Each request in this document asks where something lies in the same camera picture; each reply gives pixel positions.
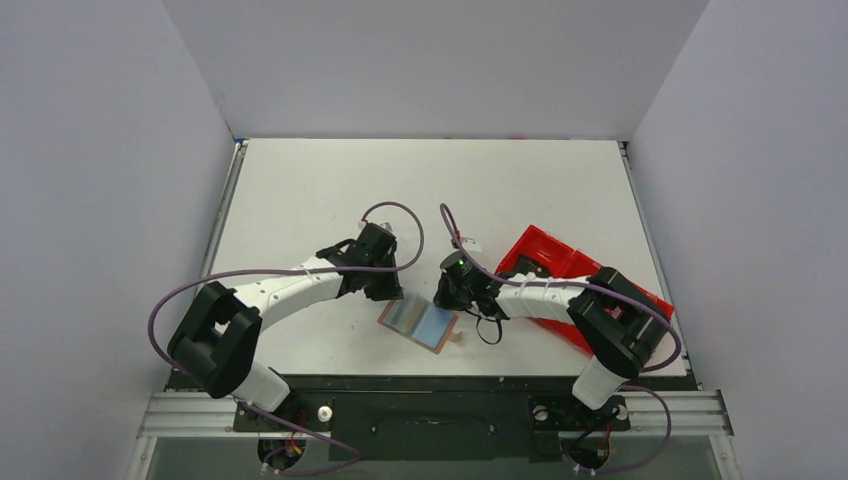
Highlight red plastic compartment tray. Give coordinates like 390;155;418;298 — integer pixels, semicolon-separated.
495;225;675;356

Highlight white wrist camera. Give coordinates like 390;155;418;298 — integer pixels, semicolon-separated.
458;236;483;255
359;221;394;235

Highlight brown leather card holder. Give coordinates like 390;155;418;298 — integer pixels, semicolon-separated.
377;289;462;354

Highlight aluminium frame rail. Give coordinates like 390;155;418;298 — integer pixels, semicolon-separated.
138;390;733;439

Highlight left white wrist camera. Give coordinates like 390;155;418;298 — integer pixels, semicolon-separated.
359;221;394;235

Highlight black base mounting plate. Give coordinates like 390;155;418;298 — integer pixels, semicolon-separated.
165;370;631;464

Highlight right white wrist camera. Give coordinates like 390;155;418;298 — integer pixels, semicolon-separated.
458;236;483;255

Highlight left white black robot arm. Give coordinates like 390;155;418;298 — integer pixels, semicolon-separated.
167;223;403;412

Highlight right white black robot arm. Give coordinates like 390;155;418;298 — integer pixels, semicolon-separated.
433;250;682;410

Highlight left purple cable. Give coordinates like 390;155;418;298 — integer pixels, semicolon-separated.
146;201;426;478

